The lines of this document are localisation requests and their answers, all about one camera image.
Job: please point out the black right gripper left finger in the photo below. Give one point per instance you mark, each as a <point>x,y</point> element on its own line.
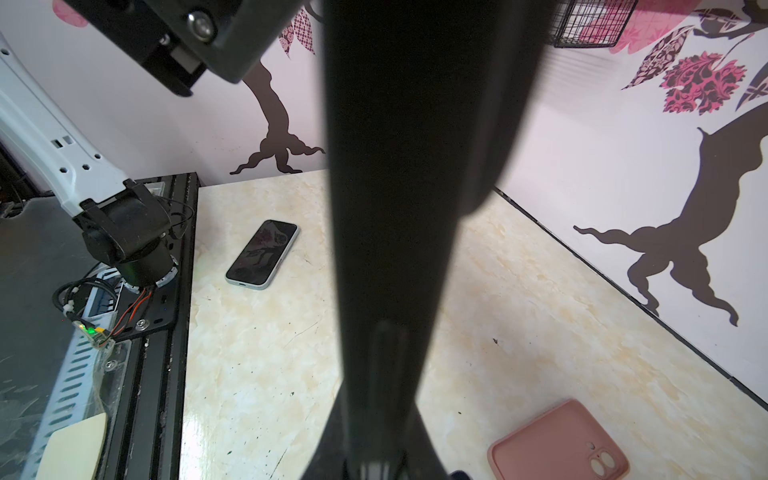
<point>337,454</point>

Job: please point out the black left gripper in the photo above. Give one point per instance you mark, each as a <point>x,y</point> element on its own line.
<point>177,41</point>

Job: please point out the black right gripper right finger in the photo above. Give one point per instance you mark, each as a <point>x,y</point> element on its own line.
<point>420,460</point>

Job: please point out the pink phone case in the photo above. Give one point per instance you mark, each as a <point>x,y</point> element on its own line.
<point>566,442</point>

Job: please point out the black phone case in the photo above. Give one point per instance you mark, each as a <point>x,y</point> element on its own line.
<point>423,103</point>

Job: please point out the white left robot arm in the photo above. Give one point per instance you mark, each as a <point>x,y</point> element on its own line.
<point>123,224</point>

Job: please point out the beige wooden spatula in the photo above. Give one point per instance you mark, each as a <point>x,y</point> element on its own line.
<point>74,452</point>

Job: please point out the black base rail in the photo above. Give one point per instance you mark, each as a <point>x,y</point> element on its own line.
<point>146,435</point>

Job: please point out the white slotted cable duct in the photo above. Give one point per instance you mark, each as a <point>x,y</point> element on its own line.
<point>71,399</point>

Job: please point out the black wire basket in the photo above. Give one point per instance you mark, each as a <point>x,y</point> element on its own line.
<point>581,24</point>

